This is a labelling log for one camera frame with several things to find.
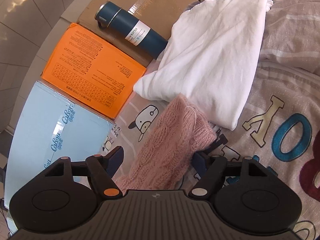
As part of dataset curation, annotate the dark blue thermos bottle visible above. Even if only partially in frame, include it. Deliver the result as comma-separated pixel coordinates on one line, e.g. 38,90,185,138
94,1,168,59

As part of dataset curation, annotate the light blue Cobou box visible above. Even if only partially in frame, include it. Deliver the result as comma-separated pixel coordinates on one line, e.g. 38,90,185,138
4,81,113,206

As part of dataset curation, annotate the brown flat cardboard sheet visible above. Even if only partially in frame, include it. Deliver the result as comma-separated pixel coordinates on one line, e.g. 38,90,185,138
62,0,196,66

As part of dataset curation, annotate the pink knitted sweater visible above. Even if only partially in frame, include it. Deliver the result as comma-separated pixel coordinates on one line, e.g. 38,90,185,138
116,94,216,192

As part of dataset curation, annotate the orange cardboard box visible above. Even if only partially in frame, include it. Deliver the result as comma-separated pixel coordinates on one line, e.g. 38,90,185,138
42,23,146,119

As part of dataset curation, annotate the white folded garment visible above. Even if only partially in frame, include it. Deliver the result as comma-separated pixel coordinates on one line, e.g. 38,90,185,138
133,0,270,130

